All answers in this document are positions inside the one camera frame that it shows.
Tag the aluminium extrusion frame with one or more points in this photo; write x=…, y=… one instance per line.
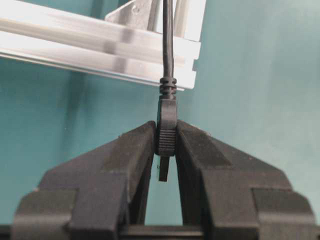
x=126, y=44

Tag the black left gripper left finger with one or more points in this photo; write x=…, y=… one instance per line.
x=90, y=196

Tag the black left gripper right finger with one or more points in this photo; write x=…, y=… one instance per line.
x=235, y=196

